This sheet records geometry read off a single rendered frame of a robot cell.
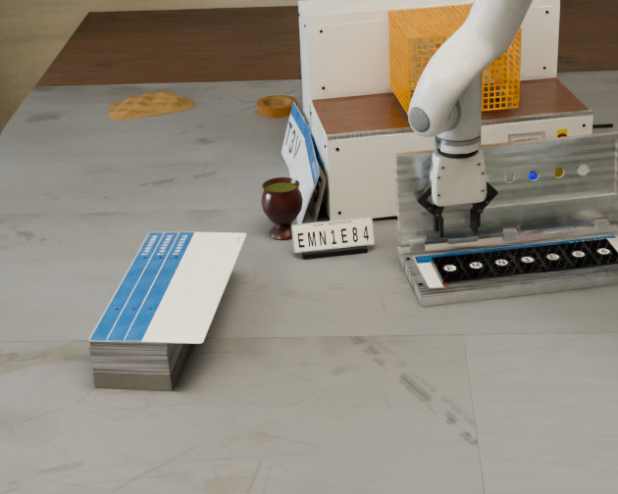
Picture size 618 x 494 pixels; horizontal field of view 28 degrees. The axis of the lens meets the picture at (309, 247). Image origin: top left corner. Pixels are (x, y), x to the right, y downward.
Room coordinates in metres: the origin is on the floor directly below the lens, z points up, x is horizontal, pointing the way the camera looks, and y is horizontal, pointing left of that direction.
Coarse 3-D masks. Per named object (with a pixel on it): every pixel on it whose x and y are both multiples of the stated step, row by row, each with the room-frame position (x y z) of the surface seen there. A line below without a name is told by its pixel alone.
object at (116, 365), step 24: (144, 240) 2.07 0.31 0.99; (144, 264) 1.97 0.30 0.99; (120, 288) 1.88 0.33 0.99; (120, 312) 1.80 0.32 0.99; (96, 336) 1.72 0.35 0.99; (96, 360) 1.71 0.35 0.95; (120, 360) 1.70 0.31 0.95; (144, 360) 1.70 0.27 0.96; (168, 360) 1.69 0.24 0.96; (96, 384) 1.71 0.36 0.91; (120, 384) 1.70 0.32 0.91; (144, 384) 1.70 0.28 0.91; (168, 384) 1.69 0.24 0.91
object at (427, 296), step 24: (432, 240) 2.12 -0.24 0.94; (480, 240) 2.14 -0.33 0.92; (504, 240) 2.13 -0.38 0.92; (528, 240) 2.12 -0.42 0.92; (552, 240) 2.12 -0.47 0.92; (408, 264) 2.05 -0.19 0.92; (432, 288) 1.95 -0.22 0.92; (456, 288) 1.95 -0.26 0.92; (480, 288) 1.94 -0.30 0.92; (504, 288) 1.95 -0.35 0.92; (528, 288) 1.95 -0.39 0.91; (552, 288) 1.96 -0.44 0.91; (576, 288) 1.96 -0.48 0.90
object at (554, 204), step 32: (416, 160) 2.13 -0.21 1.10; (512, 160) 2.16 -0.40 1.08; (544, 160) 2.17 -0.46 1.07; (576, 160) 2.17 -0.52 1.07; (608, 160) 2.18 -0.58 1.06; (416, 192) 2.12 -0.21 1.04; (512, 192) 2.15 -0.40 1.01; (544, 192) 2.16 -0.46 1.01; (576, 192) 2.17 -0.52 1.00; (608, 192) 2.17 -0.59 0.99; (416, 224) 2.11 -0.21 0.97; (448, 224) 2.12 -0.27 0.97; (512, 224) 2.13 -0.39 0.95; (544, 224) 2.14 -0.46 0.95
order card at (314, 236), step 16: (304, 224) 2.17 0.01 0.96; (320, 224) 2.17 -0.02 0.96; (336, 224) 2.17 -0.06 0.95; (352, 224) 2.17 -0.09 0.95; (368, 224) 2.18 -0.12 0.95; (304, 240) 2.15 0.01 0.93; (320, 240) 2.16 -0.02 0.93; (336, 240) 2.16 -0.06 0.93; (352, 240) 2.16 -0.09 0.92; (368, 240) 2.16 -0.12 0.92
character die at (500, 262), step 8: (488, 256) 2.05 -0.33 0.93; (496, 256) 2.05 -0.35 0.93; (504, 256) 2.05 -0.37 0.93; (496, 264) 2.02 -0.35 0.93; (504, 264) 2.01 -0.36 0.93; (512, 264) 2.02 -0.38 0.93; (496, 272) 1.98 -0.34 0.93; (504, 272) 1.98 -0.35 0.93; (512, 272) 1.98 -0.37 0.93; (520, 272) 1.98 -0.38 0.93
